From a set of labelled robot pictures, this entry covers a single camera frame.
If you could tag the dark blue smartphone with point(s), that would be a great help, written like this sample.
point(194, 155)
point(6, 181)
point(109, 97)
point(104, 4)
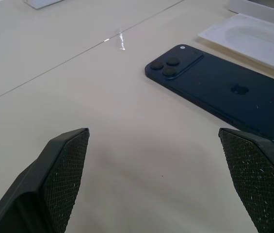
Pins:
point(226, 89)

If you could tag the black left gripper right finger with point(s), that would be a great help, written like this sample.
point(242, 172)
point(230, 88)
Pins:
point(255, 174)

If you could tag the white phone box base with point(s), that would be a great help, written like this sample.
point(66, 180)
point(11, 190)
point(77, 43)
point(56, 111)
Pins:
point(253, 41)

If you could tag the white object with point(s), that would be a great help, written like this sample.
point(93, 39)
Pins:
point(38, 3)

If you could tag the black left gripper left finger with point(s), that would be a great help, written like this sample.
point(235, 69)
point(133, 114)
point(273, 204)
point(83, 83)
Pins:
point(54, 174)

